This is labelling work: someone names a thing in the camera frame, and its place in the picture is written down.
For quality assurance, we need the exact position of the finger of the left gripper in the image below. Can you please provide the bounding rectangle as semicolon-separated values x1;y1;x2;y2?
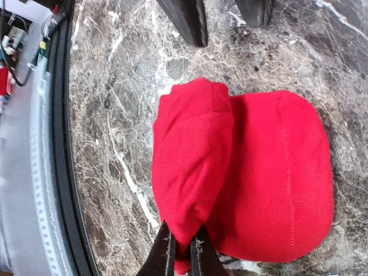
157;0;208;48
235;0;275;27

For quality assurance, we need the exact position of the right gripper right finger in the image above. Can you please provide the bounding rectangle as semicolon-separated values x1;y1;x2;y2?
189;224;229;276

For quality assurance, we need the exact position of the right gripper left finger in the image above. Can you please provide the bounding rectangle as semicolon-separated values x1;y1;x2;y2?
137;221;176;276

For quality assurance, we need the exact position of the red Santa sock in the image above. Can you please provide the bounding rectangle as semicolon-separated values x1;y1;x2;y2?
152;78;334;275

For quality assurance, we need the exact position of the white slotted cable duct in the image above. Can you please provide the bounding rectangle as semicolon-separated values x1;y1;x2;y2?
29;57;74;275

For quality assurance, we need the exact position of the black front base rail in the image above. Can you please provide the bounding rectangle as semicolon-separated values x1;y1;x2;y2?
47;1;99;275

